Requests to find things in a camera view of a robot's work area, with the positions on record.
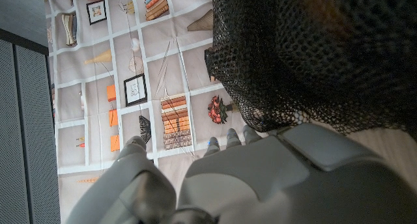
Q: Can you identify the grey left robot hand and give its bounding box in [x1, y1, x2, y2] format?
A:
[65, 122, 417, 224]

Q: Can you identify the black mesh netting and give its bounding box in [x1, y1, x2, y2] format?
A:
[204, 0, 417, 141]

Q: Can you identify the printed bookshelf backdrop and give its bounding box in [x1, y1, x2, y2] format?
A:
[42, 0, 273, 224]

